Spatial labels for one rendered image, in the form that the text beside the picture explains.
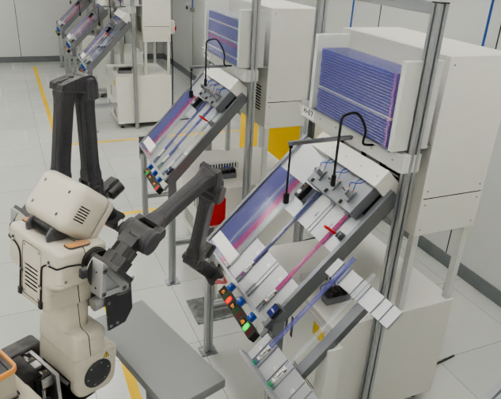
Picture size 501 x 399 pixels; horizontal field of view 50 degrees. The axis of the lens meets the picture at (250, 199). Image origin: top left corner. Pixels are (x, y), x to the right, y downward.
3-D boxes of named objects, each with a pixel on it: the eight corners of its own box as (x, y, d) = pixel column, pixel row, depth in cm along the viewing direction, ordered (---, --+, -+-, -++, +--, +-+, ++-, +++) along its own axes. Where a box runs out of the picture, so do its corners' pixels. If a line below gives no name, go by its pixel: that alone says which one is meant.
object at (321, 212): (339, 259, 207) (332, 252, 205) (267, 191, 262) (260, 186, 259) (397, 197, 206) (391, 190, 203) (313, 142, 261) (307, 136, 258)
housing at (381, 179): (392, 207, 207) (374, 186, 199) (327, 162, 247) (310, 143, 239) (406, 191, 207) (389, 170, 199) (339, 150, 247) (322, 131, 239)
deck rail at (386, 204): (274, 333, 207) (264, 327, 204) (271, 330, 209) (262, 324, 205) (400, 199, 205) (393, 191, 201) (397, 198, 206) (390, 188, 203)
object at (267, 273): (270, 325, 207) (264, 321, 206) (212, 244, 262) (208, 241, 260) (303, 290, 207) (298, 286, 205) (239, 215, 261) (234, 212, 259)
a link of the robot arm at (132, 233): (113, 242, 153) (127, 252, 151) (134, 214, 156) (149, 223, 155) (122, 252, 161) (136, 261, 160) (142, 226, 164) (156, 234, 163)
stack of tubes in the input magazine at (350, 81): (385, 147, 195) (397, 74, 184) (315, 109, 237) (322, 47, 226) (412, 145, 200) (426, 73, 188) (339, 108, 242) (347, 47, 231)
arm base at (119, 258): (89, 255, 152) (115, 271, 145) (106, 232, 155) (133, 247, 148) (105, 268, 159) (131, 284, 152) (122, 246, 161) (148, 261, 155)
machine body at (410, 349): (316, 437, 246) (332, 329, 220) (255, 341, 304) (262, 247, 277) (427, 399, 271) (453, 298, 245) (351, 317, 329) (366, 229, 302)
